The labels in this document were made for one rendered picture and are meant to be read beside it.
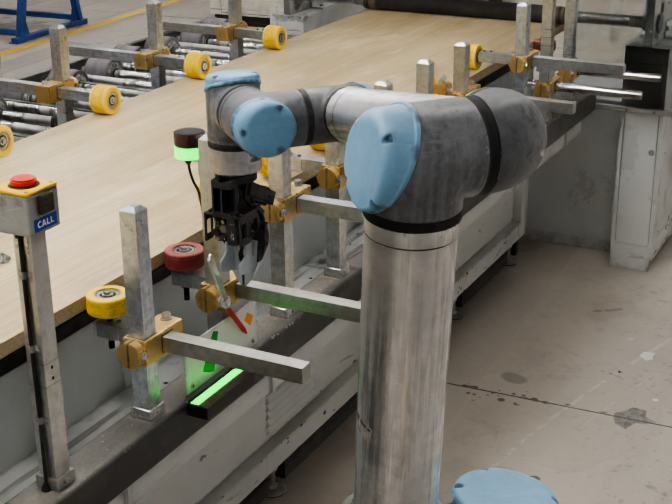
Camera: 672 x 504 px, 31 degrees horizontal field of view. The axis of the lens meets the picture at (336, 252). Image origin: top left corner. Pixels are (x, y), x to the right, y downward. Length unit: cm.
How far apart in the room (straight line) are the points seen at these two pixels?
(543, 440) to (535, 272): 127
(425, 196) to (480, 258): 307
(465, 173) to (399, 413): 31
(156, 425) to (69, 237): 53
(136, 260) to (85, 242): 43
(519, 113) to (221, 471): 183
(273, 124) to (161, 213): 87
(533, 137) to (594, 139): 345
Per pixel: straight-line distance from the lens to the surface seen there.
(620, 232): 481
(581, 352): 414
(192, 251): 246
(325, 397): 345
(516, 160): 140
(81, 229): 264
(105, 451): 219
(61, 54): 364
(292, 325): 263
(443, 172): 135
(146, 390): 225
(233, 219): 204
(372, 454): 154
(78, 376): 244
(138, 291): 217
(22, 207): 187
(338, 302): 232
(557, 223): 501
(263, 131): 187
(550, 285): 465
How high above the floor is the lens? 180
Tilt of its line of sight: 21 degrees down
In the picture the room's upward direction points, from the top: 1 degrees counter-clockwise
